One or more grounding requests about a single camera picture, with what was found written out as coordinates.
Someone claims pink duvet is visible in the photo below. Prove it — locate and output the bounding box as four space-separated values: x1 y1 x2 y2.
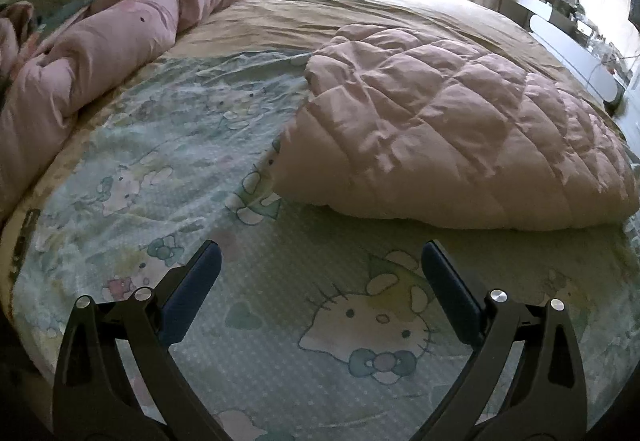
0 0 257 224

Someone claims pink quilted blanket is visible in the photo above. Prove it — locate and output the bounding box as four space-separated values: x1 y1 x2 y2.
272 22 640 236

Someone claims desk clutter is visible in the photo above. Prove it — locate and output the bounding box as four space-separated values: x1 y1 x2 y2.
505 0 640 77

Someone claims cartoon printed bed sheet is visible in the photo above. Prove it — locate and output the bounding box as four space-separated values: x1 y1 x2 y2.
0 0 640 441

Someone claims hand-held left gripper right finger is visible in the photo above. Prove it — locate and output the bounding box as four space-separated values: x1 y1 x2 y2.
421 240 587 441

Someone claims white desk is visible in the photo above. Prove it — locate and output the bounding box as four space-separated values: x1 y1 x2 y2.
500 0 628 114

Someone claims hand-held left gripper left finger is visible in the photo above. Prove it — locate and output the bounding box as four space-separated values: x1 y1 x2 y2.
52 240 223 441

